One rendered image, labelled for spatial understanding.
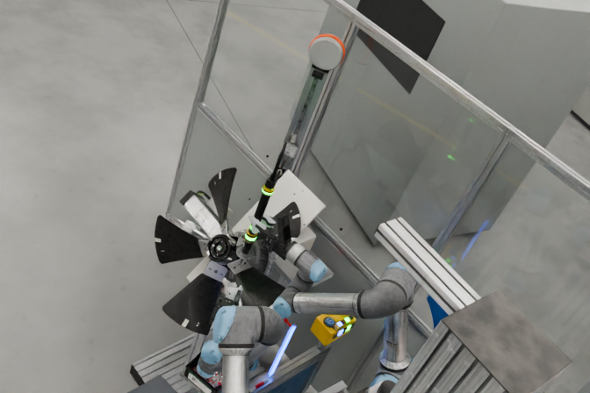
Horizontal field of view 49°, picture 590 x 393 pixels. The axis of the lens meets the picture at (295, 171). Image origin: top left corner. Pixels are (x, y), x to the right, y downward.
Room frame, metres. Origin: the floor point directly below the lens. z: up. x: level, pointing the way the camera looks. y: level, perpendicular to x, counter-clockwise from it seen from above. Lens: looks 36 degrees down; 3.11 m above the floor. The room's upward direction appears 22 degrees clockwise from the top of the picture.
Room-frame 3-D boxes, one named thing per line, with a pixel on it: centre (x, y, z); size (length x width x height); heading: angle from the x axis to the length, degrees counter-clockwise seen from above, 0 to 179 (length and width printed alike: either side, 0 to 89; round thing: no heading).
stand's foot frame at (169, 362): (2.12, 0.06, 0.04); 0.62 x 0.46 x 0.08; 145
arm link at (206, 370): (1.47, 0.02, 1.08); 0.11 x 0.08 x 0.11; 116
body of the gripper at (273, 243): (1.83, -0.04, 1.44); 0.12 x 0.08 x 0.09; 65
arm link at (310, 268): (1.76, -0.19, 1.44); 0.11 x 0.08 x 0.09; 65
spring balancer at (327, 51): (2.60, 0.06, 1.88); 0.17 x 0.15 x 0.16; 55
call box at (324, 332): (1.91, -0.40, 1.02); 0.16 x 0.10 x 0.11; 145
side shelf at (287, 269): (2.39, -0.16, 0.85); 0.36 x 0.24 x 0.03; 55
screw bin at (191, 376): (1.63, 0.01, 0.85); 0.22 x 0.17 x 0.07; 159
